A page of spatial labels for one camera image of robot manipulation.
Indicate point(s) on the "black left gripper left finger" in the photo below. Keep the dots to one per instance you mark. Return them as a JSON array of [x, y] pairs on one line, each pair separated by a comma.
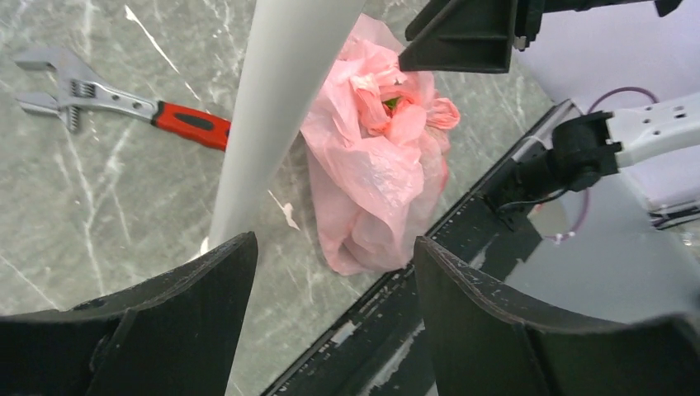
[[173, 334]]

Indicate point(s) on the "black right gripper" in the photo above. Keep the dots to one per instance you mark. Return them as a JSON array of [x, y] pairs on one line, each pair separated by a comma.
[[476, 36]]

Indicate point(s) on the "pink plastic bag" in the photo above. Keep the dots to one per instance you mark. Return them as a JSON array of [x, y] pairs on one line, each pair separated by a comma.
[[377, 142]]

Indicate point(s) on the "red handled adjustable wrench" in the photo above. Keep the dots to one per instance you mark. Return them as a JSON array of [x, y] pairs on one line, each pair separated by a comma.
[[79, 88]]

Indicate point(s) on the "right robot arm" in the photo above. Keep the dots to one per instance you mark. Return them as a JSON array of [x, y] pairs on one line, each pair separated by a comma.
[[590, 147]]

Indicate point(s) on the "white pvc pipe frame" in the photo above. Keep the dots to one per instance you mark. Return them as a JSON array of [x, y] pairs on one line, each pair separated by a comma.
[[264, 187]]

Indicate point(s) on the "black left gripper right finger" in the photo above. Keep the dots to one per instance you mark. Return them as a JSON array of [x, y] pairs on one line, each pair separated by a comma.
[[486, 338]]

